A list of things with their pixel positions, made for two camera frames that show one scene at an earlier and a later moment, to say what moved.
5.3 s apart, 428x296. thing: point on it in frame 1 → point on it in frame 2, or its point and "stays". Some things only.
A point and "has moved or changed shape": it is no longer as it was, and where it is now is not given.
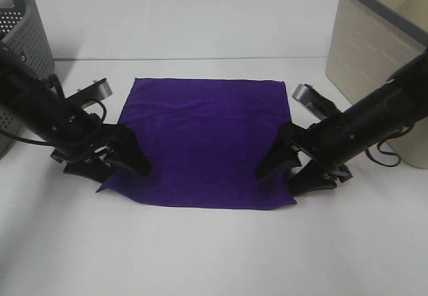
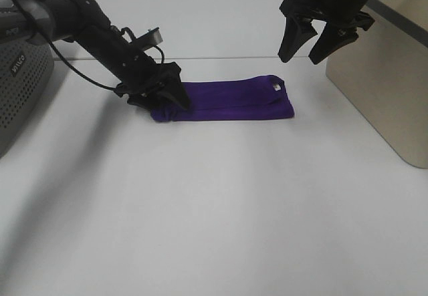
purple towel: (204, 138) has moved or changed shape
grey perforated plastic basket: (21, 31) stays
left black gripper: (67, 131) → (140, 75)
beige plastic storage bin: (380, 23) stays
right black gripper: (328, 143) → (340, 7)
